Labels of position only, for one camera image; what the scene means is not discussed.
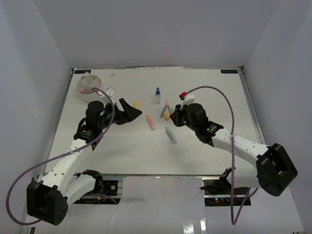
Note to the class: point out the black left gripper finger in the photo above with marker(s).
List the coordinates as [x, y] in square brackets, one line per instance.
[129, 113]
[120, 118]

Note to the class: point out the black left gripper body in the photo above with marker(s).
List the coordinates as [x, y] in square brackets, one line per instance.
[102, 124]

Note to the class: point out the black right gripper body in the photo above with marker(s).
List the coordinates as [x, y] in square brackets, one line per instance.
[185, 120]

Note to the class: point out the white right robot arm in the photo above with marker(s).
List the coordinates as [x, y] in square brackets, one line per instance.
[274, 168]

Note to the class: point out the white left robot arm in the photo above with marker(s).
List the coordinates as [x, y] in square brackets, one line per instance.
[49, 199]

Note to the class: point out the yellow highlighter cap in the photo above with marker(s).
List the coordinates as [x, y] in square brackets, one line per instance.
[166, 116]

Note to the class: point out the yellow highlighter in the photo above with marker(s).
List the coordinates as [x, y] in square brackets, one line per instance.
[136, 104]

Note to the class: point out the orange pink highlighter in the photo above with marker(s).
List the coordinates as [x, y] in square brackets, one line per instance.
[150, 123]

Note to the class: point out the clear blue spray bottle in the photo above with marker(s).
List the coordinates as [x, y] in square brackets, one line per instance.
[157, 96]

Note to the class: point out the white round divided container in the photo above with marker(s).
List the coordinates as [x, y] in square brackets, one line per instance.
[86, 83]

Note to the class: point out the right table label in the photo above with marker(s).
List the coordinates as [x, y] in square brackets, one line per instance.
[228, 71]

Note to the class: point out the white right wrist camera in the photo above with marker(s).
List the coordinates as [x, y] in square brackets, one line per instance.
[186, 98]

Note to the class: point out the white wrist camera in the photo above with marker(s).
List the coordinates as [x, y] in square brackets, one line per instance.
[186, 98]
[109, 92]

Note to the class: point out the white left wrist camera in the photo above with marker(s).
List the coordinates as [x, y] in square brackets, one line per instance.
[109, 92]

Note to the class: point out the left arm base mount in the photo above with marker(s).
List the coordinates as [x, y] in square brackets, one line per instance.
[105, 192]

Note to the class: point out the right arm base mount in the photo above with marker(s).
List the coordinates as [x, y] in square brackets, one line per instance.
[217, 191]

